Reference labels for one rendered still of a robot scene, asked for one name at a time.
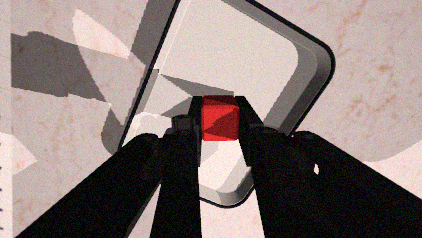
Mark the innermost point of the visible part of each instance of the white tray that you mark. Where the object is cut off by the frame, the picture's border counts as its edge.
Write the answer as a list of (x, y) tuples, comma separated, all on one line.
[(238, 48)]

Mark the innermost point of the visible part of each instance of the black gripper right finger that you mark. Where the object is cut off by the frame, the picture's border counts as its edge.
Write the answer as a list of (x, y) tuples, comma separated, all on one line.
[(361, 202)]

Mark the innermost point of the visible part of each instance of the red cube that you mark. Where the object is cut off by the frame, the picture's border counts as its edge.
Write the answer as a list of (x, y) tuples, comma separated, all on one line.
[(220, 118)]

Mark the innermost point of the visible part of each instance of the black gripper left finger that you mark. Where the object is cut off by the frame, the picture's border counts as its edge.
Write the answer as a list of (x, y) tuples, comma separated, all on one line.
[(109, 202)]

